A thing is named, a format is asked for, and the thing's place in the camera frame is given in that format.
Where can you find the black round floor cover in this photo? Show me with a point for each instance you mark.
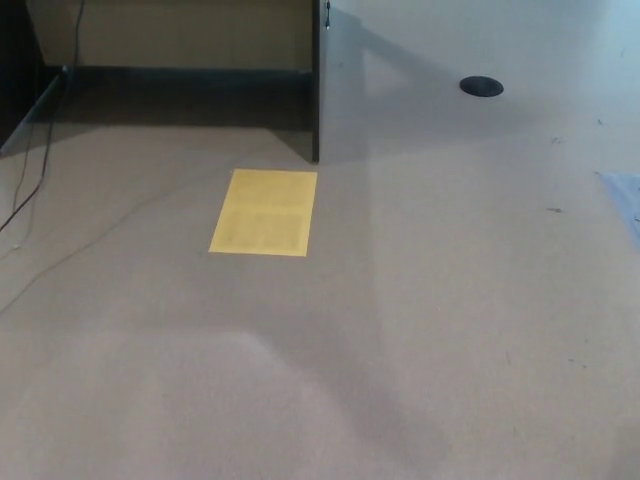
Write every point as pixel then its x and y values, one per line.
pixel 481 86

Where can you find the yellow paper sheet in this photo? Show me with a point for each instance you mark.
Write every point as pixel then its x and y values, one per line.
pixel 263 212

